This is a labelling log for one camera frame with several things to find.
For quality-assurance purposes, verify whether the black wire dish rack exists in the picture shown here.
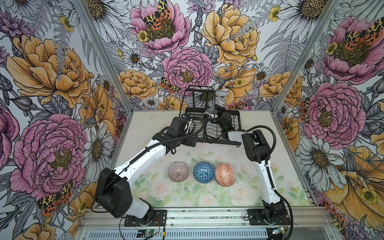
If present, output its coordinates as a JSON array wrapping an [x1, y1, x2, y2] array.
[[179, 86, 242, 147]]

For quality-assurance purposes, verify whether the aluminium front rail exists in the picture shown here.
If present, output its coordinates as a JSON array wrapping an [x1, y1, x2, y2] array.
[[79, 206, 335, 230]]

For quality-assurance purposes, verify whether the pink patterned bowl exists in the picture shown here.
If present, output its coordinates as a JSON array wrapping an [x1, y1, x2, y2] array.
[[168, 162, 189, 183]]

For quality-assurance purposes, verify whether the orange red patterned bowl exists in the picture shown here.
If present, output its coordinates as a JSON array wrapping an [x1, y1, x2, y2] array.
[[215, 164, 236, 187]]

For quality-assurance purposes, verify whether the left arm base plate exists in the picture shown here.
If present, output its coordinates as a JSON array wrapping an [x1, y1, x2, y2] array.
[[124, 209, 168, 227]]

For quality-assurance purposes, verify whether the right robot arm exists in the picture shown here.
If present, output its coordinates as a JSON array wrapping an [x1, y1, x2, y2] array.
[[215, 111, 294, 227]]

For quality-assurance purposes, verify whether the white vented cable duct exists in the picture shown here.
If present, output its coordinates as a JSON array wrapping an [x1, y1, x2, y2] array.
[[82, 228, 268, 240]]

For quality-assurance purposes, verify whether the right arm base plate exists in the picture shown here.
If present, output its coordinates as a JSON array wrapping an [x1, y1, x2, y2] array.
[[246, 209, 291, 226]]

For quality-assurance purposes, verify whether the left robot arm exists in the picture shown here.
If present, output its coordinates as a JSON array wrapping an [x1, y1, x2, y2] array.
[[94, 116, 206, 225]]

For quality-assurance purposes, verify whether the blue patterned bowl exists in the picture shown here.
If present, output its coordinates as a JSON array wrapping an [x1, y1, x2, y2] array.
[[193, 162, 215, 184]]

